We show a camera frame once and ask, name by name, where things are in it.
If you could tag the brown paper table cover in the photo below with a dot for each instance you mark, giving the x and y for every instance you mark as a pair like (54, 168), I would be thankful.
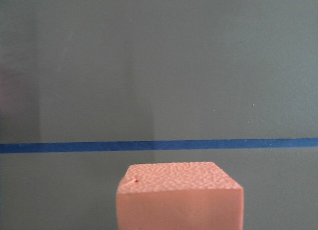
(90, 87)

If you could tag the orange foam cube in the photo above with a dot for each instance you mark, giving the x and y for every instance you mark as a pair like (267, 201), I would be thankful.
(179, 196)

